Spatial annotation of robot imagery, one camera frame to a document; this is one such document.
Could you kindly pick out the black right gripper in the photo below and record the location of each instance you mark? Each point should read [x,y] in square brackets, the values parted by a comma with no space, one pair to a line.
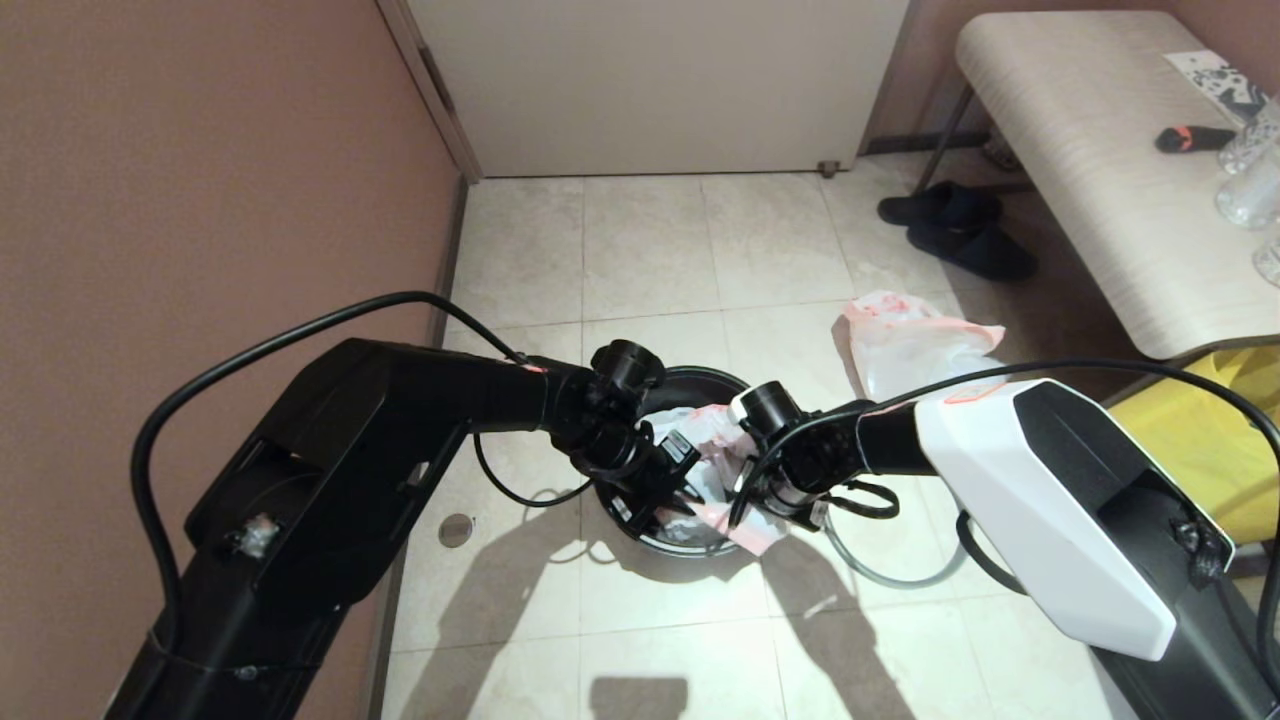
[810,455]

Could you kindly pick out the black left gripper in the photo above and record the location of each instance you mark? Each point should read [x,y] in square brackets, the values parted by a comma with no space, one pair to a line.
[620,450]

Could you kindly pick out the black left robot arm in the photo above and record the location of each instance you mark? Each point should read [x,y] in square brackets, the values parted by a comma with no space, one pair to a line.
[330,490]

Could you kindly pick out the black round trash bin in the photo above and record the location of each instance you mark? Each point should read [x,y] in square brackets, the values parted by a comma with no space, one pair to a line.
[715,385]

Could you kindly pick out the yellow fabric bag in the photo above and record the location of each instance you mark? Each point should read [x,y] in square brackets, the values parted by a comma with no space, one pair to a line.
[1190,450]

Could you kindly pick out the round metal floor drain cover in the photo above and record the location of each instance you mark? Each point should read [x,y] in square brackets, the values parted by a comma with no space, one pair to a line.
[456,530]

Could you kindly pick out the dark blue slipper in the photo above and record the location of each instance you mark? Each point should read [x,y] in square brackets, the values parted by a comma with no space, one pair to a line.
[950,205]
[975,253]

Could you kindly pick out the light striped shoe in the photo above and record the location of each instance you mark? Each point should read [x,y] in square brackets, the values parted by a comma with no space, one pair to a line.
[1002,153]

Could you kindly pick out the white door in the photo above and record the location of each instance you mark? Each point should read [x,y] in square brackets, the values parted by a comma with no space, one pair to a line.
[650,80]

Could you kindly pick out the beige wood-grain table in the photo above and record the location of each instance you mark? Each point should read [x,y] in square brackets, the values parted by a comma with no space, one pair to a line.
[1100,150]

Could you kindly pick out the black-and-white printed paper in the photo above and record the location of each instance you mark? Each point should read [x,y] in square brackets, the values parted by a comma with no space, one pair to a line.
[1220,85]

